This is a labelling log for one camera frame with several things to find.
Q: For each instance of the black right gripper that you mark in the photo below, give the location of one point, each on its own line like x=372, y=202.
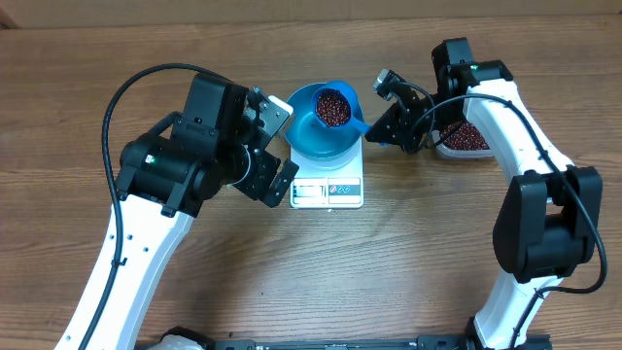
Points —
x=400, y=133

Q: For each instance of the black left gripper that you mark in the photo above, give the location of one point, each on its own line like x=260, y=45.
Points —
x=258, y=187

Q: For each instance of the blue plastic measuring scoop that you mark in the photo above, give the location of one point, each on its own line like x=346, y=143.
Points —
x=348, y=92

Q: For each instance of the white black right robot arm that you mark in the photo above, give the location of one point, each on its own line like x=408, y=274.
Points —
x=547, y=225

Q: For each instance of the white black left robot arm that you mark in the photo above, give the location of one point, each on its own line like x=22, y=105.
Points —
x=166, y=174

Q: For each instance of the red beans in scoop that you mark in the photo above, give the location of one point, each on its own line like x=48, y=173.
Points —
x=332, y=108

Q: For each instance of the teal plastic bowl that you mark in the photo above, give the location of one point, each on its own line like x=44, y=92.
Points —
x=308, y=136

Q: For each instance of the white digital kitchen scale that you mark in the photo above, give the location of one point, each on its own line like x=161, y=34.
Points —
x=329, y=184

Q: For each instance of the clear plastic bean container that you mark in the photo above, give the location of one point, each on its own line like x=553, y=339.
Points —
x=453, y=154

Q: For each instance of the red adzuki beans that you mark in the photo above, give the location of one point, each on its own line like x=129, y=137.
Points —
x=463, y=136

